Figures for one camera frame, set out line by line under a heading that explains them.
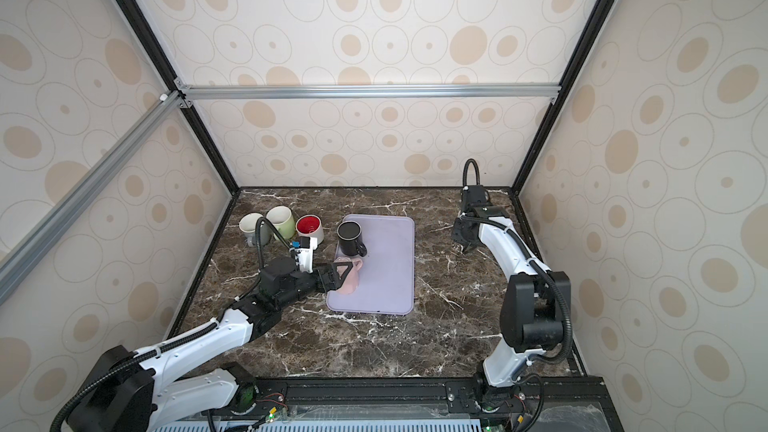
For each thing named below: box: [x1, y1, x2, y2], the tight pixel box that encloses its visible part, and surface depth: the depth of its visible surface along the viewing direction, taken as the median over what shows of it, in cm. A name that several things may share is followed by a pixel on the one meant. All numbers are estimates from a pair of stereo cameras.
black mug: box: [336, 220, 368, 257], surface depth 98 cm
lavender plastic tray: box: [326, 214, 415, 315], surface depth 97 cm
